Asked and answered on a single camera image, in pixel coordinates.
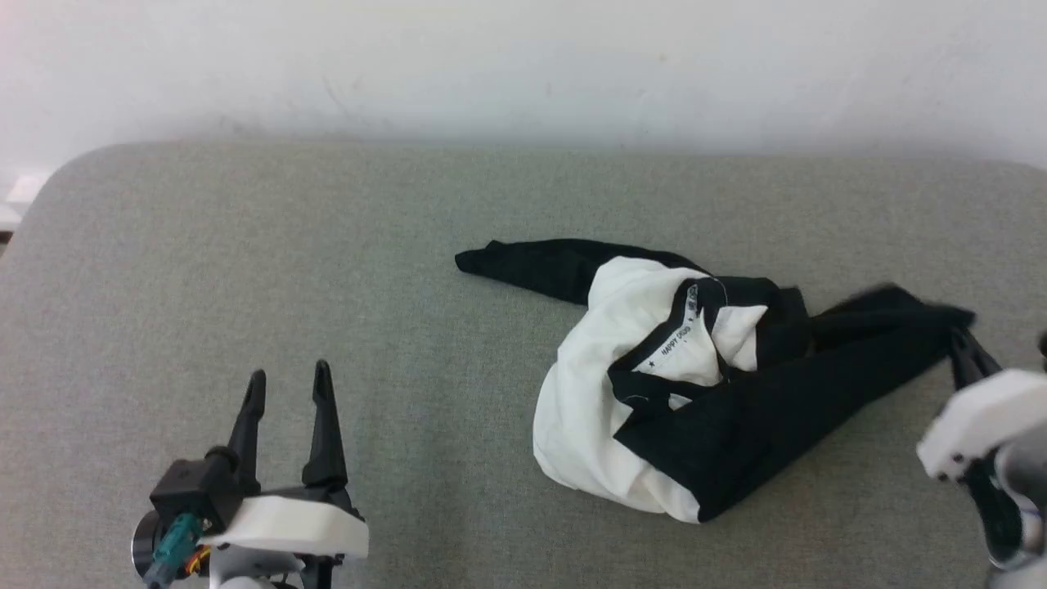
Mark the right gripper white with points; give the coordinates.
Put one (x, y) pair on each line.
(981, 417)

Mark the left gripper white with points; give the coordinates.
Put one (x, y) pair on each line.
(286, 523)

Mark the black and white long-sleeve shirt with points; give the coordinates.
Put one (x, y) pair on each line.
(752, 409)

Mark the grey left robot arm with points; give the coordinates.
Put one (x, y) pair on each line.
(245, 577)

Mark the grey fabric sofa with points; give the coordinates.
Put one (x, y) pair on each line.
(245, 270)

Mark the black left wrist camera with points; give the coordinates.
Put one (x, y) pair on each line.
(184, 491)

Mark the teal left camera connector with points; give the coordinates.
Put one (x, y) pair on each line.
(174, 544)

